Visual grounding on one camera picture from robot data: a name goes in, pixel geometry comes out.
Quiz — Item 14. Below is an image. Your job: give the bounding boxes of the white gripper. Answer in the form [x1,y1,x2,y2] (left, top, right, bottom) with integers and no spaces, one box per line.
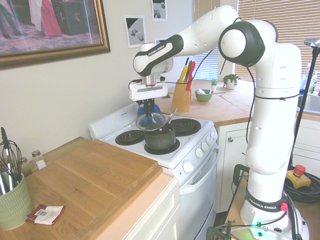
[128,81,169,118]

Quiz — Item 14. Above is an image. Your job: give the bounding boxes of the glass pot lid metal handle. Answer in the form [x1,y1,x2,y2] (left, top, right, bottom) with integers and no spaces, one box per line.
[135,112,167,132]

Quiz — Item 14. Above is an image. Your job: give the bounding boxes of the bushy plant white pot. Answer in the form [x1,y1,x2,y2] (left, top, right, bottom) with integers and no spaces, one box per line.
[222,73,241,90]

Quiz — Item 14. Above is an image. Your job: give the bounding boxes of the blue kettle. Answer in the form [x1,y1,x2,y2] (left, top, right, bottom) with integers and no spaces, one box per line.
[137,102,161,123]

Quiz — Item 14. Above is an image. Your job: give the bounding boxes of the wooden knife block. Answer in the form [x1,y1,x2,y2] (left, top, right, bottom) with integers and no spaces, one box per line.
[170,79,193,113]

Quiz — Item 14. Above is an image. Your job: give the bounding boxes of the dark metal saucepan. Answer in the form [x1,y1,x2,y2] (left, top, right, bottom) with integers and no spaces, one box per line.
[143,107,179,151]

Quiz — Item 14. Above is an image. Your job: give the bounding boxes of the green bowl with paper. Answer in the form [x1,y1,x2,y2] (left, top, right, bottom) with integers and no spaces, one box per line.
[194,88,215,103]

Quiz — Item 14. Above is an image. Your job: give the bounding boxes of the large grey paper print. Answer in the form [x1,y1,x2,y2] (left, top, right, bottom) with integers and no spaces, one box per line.
[122,14,147,49]

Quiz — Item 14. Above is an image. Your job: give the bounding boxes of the large wooden cutting board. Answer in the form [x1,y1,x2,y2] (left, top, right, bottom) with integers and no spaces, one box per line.
[31,136,164,227]

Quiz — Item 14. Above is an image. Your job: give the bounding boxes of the white electric stove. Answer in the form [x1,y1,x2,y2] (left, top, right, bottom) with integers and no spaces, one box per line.
[87,102,222,240]

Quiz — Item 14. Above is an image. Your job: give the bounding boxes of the white cabinet with round knob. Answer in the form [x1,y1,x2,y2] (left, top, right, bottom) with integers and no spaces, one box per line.
[214,118,320,214]

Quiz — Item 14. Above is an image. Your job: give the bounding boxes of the white cabinet panel door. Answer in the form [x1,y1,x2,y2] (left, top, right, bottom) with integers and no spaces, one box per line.
[95,171,182,240]

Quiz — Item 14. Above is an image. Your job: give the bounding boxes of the glass spice jar white label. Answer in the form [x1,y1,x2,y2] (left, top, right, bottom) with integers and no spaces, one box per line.
[30,149,47,171]

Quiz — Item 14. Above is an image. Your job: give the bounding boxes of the gold framed painting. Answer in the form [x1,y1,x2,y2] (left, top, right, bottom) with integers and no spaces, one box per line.
[0,0,112,71]

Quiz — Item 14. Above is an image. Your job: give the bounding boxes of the glass spice jar green contents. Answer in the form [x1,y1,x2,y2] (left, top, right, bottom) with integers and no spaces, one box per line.
[19,156,34,178]

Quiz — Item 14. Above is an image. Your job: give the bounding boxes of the black table clamp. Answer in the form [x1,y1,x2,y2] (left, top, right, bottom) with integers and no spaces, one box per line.
[205,219,236,240]

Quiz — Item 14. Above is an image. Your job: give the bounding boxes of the red and white packet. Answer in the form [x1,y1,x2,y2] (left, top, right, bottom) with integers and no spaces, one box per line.
[25,204,67,226]

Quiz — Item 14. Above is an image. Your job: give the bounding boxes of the yellow emergency stop button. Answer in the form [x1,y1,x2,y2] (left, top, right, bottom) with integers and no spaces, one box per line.
[285,164,312,190]

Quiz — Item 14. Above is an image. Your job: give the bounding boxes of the green ribbed utensil holder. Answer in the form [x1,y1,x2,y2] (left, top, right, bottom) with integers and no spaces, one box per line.
[0,172,34,231]

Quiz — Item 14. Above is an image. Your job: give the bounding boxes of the wooden window blinds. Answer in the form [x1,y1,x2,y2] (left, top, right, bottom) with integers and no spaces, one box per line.
[191,0,320,81]

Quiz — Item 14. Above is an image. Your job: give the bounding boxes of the yellow handled knife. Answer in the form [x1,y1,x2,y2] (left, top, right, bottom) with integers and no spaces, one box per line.
[179,66,189,84]

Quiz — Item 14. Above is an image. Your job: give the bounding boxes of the red handled knife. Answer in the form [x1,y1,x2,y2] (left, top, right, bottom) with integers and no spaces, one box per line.
[185,60,197,91]

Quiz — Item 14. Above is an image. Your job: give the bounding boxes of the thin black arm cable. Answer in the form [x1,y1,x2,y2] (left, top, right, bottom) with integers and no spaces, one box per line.
[127,16,301,156]

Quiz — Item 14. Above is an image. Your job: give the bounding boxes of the black wire whisk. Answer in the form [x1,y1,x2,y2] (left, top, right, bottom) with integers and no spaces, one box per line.
[0,139,24,185]

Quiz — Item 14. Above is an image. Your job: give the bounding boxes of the black camera stand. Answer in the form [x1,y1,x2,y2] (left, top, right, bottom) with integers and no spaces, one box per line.
[287,37,320,171]

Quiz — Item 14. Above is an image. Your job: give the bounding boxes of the coiled black cable bundle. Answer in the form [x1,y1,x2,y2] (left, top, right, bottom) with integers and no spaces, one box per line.
[283,171,320,204]

